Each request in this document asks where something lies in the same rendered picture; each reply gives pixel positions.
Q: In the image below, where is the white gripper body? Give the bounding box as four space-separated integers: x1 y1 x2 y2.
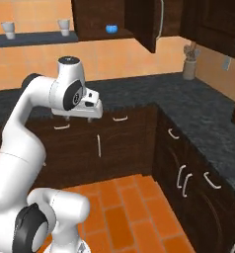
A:
50 99 104 120

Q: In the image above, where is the dark wood drawer front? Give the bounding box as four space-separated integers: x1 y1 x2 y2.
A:
99 105 157 130
155 110 194 158
192 144 235 215
25 116 102 135

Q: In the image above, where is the dark wood base cabinet door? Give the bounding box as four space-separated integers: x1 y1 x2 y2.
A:
34 129 98 191
95 124 157 182
182 154 222 253
152 139 187 211

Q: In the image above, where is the dark wall shelf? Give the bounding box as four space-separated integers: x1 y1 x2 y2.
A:
0 31 80 49

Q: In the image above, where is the silver wall cabinet door handle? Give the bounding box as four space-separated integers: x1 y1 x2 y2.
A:
156 0 166 41

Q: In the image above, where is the white glass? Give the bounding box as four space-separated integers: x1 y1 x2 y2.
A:
0 21 16 41
57 18 71 38

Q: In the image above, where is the grey wall outlet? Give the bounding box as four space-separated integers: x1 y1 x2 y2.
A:
221 55 232 71

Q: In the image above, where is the blue bowl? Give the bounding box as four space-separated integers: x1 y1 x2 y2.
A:
105 24 119 35

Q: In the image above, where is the beige utensil pot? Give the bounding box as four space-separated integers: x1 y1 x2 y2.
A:
182 58 198 81

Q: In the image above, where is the grey spatula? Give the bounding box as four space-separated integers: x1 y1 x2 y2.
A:
183 44 192 61

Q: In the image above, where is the dark wood open cabinet door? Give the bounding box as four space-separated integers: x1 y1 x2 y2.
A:
123 0 157 54

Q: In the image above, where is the dark wood corner cabinet door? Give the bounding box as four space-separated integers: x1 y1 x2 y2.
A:
180 0 235 62

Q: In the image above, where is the dark wood wall cabinet door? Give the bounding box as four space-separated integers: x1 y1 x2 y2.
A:
154 0 185 40

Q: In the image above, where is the wooden spoon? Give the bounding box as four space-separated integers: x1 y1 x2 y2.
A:
189 42 201 61

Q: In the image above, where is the dark wood open wall cabinet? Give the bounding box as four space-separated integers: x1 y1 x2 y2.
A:
70 0 138 42

